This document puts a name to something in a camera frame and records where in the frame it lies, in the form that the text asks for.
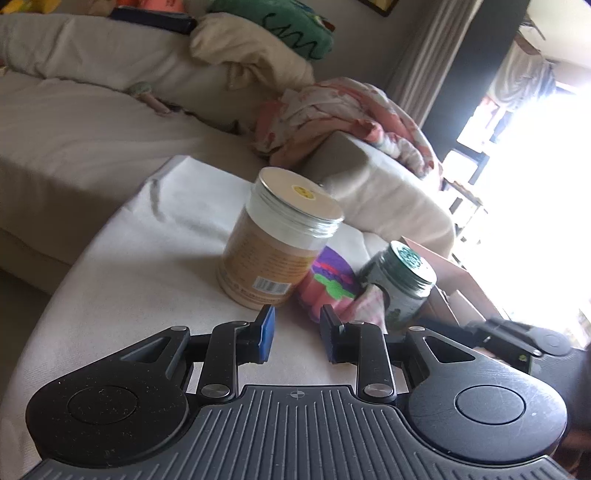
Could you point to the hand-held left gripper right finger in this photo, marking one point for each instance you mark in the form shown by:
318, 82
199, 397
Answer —
328, 337

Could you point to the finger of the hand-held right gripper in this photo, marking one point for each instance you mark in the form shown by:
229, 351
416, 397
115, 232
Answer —
475, 332

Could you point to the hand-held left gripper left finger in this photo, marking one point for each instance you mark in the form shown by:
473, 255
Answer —
267, 333

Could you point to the pink checked cloth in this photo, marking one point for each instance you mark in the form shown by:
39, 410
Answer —
367, 307

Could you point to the pink cardboard box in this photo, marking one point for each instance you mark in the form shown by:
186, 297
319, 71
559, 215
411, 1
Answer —
457, 286

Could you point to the purple pink round toy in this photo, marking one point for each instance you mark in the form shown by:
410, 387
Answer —
325, 281

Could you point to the clear jar with brown contents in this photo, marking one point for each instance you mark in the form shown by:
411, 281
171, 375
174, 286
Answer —
272, 244

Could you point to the green lidded jar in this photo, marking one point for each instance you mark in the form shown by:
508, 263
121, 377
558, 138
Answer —
401, 281

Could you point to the beige tablecloth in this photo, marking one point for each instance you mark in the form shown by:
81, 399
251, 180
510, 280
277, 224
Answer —
152, 258

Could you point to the pink floral blanket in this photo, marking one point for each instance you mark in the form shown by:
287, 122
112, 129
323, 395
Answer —
341, 115

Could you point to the hanging light garment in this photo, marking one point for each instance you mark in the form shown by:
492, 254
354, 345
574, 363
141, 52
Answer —
521, 74

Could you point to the small green pink toy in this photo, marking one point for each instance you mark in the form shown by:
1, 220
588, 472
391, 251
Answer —
147, 94

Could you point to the beige sofa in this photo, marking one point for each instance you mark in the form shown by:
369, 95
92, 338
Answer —
92, 124

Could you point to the beige curtain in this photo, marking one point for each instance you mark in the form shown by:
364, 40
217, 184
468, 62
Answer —
429, 60

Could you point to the cream pillow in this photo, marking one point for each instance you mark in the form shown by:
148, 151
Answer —
249, 50

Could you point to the green plush pillow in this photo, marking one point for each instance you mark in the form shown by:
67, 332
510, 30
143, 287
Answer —
281, 23

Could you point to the black flat tablet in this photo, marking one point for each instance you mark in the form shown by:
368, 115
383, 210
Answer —
152, 18

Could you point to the orange pink plush toy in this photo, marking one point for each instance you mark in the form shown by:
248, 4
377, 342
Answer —
152, 3

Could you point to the framed wall picture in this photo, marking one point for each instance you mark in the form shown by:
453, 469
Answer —
379, 5

